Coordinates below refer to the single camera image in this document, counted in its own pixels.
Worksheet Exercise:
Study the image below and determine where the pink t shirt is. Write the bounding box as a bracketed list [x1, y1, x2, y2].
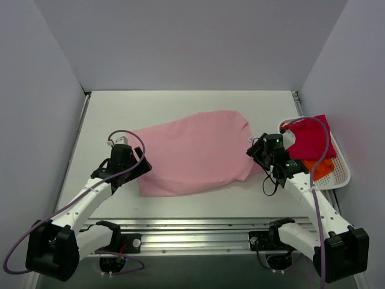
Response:
[128, 110, 262, 197]

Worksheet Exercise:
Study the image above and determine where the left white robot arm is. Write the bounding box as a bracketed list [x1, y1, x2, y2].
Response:
[25, 144, 152, 281]

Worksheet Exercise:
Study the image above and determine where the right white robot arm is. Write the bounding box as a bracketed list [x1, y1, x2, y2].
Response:
[247, 133, 369, 283]

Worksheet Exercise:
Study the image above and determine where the magenta t shirt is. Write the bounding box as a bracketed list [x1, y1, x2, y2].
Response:
[283, 119, 326, 161]

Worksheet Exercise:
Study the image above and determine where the orange t shirt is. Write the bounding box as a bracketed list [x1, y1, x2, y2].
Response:
[302, 159, 334, 181]

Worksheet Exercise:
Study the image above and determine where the white plastic basket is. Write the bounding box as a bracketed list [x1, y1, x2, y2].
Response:
[278, 115, 351, 190]

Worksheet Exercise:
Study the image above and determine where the black looped cable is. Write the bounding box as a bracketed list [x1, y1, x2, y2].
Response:
[251, 137, 279, 197]

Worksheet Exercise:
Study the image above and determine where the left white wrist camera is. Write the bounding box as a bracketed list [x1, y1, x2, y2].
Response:
[106, 135, 129, 147]

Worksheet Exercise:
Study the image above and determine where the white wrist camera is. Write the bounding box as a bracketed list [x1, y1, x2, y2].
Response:
[106, 135, 129, 147]
[279, 128, 296, 149]

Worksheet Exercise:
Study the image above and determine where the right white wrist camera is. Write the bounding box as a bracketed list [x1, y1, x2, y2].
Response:
[279, 128, 296, 149]

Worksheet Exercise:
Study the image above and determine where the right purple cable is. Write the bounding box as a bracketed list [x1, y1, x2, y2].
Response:
[281, 116, 331, 289]

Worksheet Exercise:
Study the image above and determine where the aluminium mounting rail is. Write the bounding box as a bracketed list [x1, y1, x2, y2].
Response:
[84, 215, 316, 256]

